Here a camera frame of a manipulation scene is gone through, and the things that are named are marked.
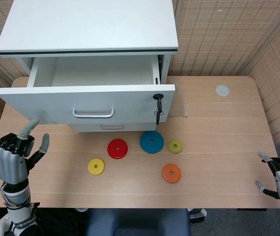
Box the black key on ring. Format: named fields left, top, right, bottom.
left=154, top=110, right=164, bottom=125

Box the small olive green disc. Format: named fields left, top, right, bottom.
left=168, top=140, right=183, bottom=155

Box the black key in lock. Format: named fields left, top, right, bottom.
left=152, top=93, right=166, bottom=113

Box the white drawer with lock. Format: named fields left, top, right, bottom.
left=0, top=56, right=176, bottom=125

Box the orange disc with hole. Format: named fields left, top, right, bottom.
left=162, top=163, right=182, bottom=184

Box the clear plastic bag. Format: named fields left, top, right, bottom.
left=168, top=80, right=189, bottom=118

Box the white drawer with handle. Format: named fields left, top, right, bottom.
left=68, top=122, right=158, bottom=133

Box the white grey device under table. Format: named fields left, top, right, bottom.
left=188, top=208, right=208, bottom=224

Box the grey round cable grommet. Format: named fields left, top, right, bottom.
left=215, top=85, right=230, bottom=97

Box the yellow disc with hole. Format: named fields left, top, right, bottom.
left=87, top=158, right=106, bottom=176

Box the white drawer cabinet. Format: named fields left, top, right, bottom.
left=0, top=0, right=179, bottom=133

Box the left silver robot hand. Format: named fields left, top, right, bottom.
left=0, top=117, right=50, bottom=185

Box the large blue disc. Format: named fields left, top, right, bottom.
left=140, top=130, right=165, bottom=154

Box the red disc with hole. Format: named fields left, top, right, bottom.
left=107, top=139, right=129, bottom=160

